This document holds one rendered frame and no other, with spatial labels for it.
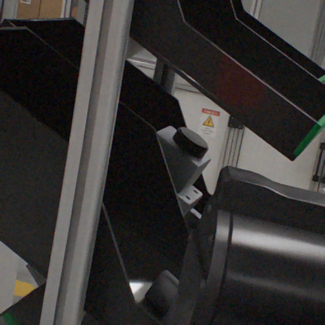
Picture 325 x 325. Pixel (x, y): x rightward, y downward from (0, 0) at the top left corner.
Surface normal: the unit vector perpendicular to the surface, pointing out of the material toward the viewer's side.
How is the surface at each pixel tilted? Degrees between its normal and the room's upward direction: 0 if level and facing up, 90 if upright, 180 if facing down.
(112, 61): 90
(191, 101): 90
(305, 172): 90
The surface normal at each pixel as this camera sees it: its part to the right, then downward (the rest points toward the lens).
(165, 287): -0.40, 0.09
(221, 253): 0.15, -0.31
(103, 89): -0.12, 0.22
